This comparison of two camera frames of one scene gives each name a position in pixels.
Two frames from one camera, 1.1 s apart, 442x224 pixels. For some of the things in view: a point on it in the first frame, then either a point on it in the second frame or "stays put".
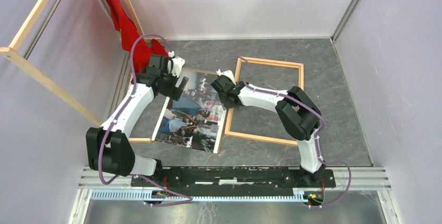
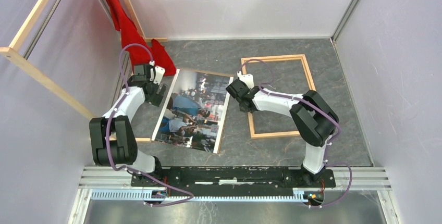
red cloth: (144, 48) stays put
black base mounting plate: (233, 179) stays put
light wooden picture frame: (228, 131) -> (252, 130)
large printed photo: (196, 120) stays put
